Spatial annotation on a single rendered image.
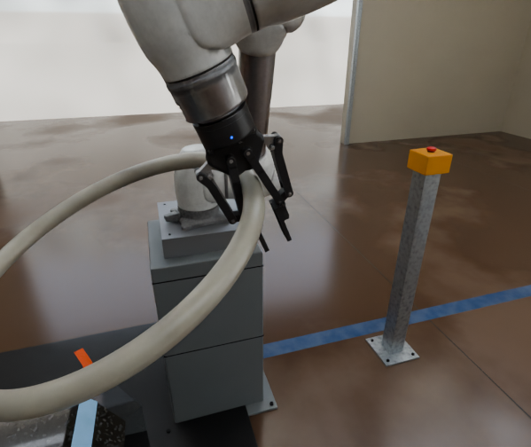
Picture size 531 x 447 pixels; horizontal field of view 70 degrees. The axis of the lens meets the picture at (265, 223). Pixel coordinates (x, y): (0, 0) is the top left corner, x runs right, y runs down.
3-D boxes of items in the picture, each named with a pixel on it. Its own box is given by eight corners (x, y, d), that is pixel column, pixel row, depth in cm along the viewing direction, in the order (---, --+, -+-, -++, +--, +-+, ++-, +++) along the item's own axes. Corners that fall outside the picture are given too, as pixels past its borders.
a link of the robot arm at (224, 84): (162, 74, 49) (183, 116, 52) (166, 90, 41) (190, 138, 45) (225, 45, 49) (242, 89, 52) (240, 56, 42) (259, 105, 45)
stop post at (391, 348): (419, 357, 196) (469, 154, 148) (386, 367, 191) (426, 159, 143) (396, 332, 213) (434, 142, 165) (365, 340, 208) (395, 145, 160)
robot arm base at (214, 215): (159, 213, 147) (158, 200, 144) (213, 203, 156) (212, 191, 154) (172, 233, 133) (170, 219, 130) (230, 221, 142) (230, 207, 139)
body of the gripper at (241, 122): (241, 90, 52) (263, 147, 57) (184, 115, 51) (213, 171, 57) (254, 103, 46) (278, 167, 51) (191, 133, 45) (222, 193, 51)
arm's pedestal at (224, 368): (158, 353, 199) (135, 216, 164) (249, 333, 212) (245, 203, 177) (163, 440, 156) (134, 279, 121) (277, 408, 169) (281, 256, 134)
